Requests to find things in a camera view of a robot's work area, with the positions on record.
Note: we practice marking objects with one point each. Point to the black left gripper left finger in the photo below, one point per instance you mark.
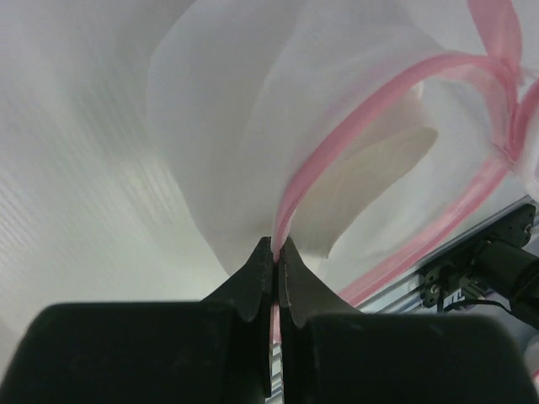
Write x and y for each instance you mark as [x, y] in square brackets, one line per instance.
[215, 350]

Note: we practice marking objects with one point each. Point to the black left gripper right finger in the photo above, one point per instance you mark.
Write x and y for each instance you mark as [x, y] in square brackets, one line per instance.
[332, 353]

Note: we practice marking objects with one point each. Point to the white bra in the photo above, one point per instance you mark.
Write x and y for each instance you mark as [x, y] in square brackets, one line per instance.
[384, 152]

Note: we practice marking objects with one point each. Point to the white mesh laundry bag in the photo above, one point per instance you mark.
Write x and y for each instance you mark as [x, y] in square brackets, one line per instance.
[251, 101]

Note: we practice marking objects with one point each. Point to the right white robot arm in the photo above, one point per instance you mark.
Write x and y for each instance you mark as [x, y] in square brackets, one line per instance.
[490, 259]

